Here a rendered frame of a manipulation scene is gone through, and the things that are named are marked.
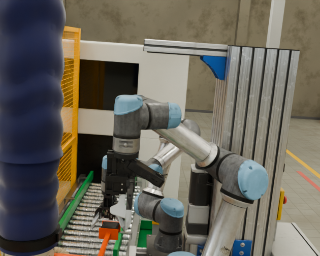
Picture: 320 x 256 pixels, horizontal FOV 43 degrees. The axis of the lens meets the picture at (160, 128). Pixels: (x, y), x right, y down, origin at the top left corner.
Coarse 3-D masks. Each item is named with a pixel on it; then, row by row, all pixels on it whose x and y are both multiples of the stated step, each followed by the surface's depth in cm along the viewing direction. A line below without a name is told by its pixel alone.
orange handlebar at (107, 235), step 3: (108, 234) 174; (105, 237) 171; (108, 237) 171; (105, 240) 169; (108, 240) 170; (102, 243) 166; (105, 243) 166; (102, 246) 163; (105, 246) 164; (102, 249) 161; (105, 249) 162; (99, 252) 159; (102, 252) 159; (54, 255) 155; (57, 255) 155; (60, 255) 155; (63, 255) 155; (66, 255) 155; (69, 255) 155; (72, 255) 155; (75, 255) 155; (78, 255) 155; (81, 255) 156; (84, 255) 156; (87, 255) 156; (99, 255) 156; (102, 255) 157
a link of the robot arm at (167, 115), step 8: (152, 104) 111; (160, 104) 112; (168, 104) 113; (176, 104) 114; (152, 112) 109; (160, 112) 110; (168, 112) 111; (176, 112) 112; (152, 120) 109; (160, 120) 110; (168, 120) 111; (176, 120) 113; (152, 128) 111; (160, 128) 112; (168, 128) 113
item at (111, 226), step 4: (104, 220) 184; (104, 224) 180; (108, 224) 180; (112, 224) 181; (116, 224) 181; (100, 228) 176; (104, 228) 176; (108, 228) 177; (112, 228) 177; (116, 228) 177; (120, 228) 184; (100, 232) 176; (104, 232) 176; (112, 232) 176; (116, 232) 176; (100, 236) 177; (104, 236) 177; (112, 236) 176; (116, 236) 176
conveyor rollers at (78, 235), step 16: (96, 192) 397; (80, 208) 354; (96, 208) 355; (80, 224) 327; (96, 224) 327; (64, 240) 301; (80, 240) 301; (96, 240) 301; (112, 240) 301; (128, 240) 302
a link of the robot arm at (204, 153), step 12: (156, 132) 128; (168, 132) 127; (180, 132) 129; (192, 132) 133; (180, 144) 131; (192, 144) 132; (204, 144) 135; (192, 156) 136; (204, 156) 136; (216, 156) 137; (204, 168) 140
